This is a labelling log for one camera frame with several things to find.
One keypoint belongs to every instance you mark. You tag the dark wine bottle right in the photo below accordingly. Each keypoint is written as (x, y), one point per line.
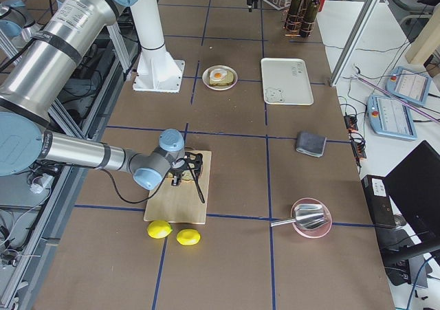
(309, 18)

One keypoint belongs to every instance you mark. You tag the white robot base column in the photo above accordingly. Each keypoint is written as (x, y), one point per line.
(157, 71)

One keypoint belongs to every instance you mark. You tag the wooden cutting board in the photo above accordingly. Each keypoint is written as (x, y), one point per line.
(181, 204)

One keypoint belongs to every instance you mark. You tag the yellow lemon left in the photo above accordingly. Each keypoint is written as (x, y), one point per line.
(159, 229)

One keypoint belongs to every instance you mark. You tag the dark wine bottle left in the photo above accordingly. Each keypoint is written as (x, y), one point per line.
(296, 0)

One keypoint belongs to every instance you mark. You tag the dark wine bottle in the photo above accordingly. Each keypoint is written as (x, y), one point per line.
(309, 18)
(296, 0)

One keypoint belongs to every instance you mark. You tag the cream bear tray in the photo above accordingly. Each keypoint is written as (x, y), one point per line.
(285, 81)

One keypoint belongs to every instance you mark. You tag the blue teach pendant near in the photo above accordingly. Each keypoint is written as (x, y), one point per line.
(390, 118)

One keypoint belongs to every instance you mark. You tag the blue teach pendant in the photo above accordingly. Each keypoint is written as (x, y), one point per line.
(390, 118)
(409, 85)

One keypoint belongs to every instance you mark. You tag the yellow lemon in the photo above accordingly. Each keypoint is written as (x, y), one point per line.
(159, 229)
(188, 237)

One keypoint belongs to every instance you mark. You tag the black box device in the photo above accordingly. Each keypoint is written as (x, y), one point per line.
(378, 201)

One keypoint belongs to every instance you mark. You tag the copper wire bottle rack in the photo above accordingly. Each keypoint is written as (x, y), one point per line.
(289, 34)

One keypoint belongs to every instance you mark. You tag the grey folded cloth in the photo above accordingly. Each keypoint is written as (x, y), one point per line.
(310, 144)

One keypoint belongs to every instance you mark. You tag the fried egg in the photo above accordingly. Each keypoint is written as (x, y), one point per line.
(217, 74)

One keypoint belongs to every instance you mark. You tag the pink bowl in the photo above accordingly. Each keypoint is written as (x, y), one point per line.
(317, 233)

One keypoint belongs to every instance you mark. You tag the white round plate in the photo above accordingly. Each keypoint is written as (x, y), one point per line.
(206, 73)

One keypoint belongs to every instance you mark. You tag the metal scoop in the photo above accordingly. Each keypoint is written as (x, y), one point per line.
(307, 216)

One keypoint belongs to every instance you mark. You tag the yellow lemon right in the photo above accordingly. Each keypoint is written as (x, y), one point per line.
(188, 237)

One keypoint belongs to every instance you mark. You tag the blue teach pendant far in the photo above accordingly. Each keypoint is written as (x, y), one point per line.
(409, 85)

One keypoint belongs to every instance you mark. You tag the black laptop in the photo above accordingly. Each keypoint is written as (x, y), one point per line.
(413, 185)

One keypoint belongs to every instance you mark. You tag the aluminium frame post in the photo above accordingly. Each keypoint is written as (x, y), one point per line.
(354, 36)

